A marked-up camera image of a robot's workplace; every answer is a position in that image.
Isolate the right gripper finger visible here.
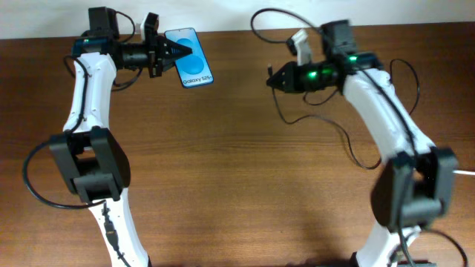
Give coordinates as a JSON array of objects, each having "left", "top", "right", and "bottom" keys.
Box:
[
  {"left": 269, "top": 62, "right": 293, "bottom": 79},
  {"left": 266, "top": 76, "right": 287, "bottom": 91}
]

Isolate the blue Galaxy smartphone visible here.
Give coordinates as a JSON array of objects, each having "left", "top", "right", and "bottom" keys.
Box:
[{"left": 164, "top": 27, "right": 214, "bottom": 88}]

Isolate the black USB charger cable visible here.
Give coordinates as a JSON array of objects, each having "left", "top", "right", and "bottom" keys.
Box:
[{"left": 267, "top": 58, "right": 422, "bottom": 171}]

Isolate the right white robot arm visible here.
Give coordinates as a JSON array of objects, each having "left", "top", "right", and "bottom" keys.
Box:
[{"left": 266, "top": 20, "right": 458, "bottom": 266}]

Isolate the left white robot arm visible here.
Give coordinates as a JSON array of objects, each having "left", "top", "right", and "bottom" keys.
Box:
[{"left": 50, "top": 7, "right": 192, "bottom": 266}]

